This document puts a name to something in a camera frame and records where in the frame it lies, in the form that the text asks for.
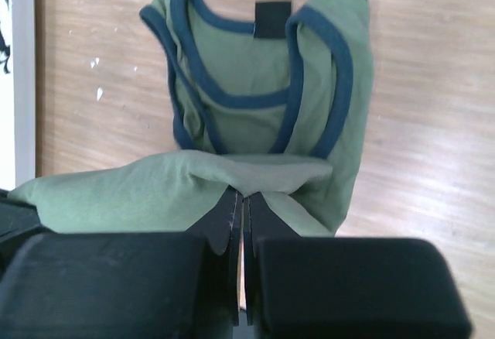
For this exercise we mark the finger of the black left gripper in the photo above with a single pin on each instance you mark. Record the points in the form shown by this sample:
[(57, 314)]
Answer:
[(18, 222)]

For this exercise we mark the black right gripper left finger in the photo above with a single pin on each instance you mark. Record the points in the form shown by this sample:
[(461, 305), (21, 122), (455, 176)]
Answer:
[(126, 285)]

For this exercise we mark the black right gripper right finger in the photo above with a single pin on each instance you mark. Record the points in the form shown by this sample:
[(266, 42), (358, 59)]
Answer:
[(319, 287)]

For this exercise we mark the olive green tank top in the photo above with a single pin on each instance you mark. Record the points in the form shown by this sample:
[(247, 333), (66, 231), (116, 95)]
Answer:
[(276, 107)]

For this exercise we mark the small white table scrap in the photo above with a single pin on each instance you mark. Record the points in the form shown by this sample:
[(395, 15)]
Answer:
[(99, 93)]

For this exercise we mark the white plastic tray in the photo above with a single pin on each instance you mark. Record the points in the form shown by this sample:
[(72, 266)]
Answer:
[(18, 92)]

